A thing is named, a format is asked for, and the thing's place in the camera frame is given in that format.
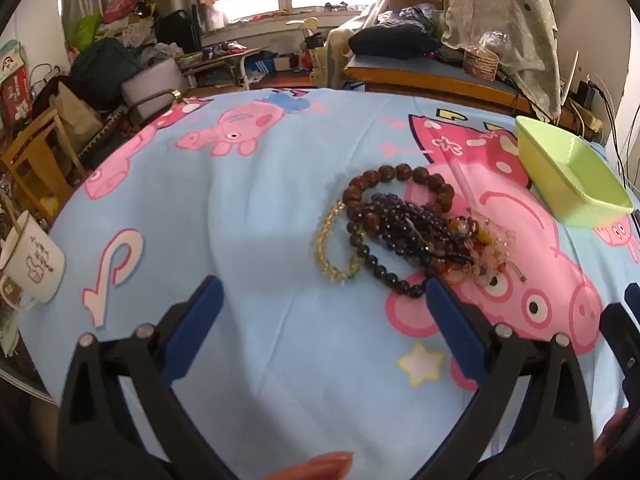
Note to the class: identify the wooden desk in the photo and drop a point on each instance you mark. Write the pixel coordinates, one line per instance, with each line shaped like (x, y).
(425, 77)

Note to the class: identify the green plastic bag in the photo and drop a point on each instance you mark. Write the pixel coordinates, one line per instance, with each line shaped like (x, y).
(85, 30)

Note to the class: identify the red printed carton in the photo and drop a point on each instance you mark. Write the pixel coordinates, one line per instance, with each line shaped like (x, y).
(15, 85)

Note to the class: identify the blue cartoon pig blanket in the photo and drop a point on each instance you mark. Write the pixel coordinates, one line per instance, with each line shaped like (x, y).
(280, 240)

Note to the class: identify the shoe box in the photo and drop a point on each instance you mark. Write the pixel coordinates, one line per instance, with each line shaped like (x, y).
(260, 66)

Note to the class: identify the beige power strip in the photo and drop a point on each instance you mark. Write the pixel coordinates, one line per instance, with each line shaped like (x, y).
(587, 117)

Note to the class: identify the white enamel mug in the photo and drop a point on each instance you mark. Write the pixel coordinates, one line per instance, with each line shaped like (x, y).
(35, 260)

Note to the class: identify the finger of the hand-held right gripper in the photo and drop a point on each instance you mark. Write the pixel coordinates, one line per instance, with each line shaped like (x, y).
(617, 332)

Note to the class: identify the brown paper bag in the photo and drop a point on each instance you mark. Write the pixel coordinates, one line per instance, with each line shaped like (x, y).
(75, 115)

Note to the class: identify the red bag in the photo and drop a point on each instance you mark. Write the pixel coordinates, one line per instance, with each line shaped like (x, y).
(125, 2)

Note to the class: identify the green polka dot cloth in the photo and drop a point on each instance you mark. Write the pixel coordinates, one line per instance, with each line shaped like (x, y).
(505, 5)

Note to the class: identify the green plastic basin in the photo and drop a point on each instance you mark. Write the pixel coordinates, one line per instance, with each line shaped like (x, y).
(575, 180)

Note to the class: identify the dark green bag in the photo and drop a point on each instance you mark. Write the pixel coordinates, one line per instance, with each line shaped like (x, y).
(102, 67)

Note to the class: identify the wooden chair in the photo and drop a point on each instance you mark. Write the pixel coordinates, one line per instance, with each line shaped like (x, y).
(30, 145)

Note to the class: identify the person's right hand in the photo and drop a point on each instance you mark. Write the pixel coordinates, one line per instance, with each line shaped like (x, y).
(614, 435)

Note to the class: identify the grey storage tub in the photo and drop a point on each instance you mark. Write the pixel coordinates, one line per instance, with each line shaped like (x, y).
(150, 85)

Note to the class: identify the person's left hand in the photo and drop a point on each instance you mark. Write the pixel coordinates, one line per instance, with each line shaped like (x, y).
(310, 466)

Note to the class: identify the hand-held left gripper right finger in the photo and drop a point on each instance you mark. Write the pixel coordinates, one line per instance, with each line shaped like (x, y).
(455, 330)

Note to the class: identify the woven basket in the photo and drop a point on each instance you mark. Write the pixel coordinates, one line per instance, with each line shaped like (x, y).
(480, 62)

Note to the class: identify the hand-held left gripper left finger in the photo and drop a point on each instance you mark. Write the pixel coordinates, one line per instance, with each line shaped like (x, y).
(195, 330)

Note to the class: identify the black suitcase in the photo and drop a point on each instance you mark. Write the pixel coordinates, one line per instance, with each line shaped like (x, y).
(177, 30)

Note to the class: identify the navy cushion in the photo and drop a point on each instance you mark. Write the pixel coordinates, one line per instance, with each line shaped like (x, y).
(390, 42)

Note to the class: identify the small folding table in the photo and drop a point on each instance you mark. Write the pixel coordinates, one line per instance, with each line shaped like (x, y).
(220, 57)

